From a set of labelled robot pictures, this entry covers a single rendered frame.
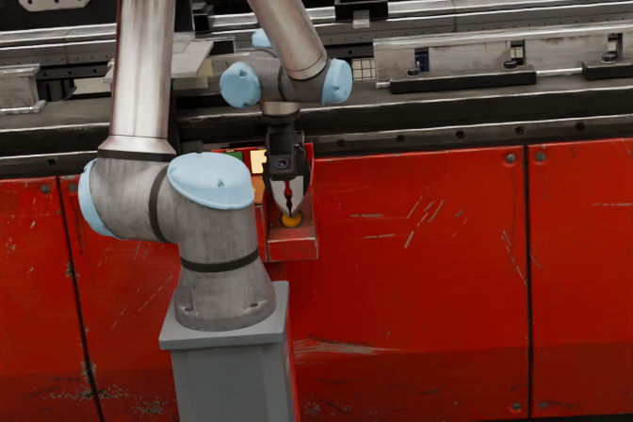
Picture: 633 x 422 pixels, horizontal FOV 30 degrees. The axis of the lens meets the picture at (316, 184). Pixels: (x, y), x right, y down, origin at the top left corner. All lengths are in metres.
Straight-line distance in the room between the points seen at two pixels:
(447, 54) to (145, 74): 0.92
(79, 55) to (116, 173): 1.12
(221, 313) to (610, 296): 1.12
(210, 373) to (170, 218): 0.23
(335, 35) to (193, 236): 1.15
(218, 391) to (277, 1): 0.59
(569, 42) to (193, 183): 1.11
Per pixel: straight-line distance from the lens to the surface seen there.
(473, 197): 2.46
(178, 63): 2.35
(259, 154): 2.30
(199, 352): 1.72
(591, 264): 2.55
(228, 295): 1.69
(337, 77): 1.96
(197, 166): 1.69
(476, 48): 2.50
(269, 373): 1.74
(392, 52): 2.49
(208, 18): 2.71
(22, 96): 2.62
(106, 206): 1.74
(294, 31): 1.87
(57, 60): 2.85
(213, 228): 1.66
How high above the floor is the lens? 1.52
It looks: 19 degrees down
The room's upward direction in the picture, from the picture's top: 5 degrees counter-clockwise
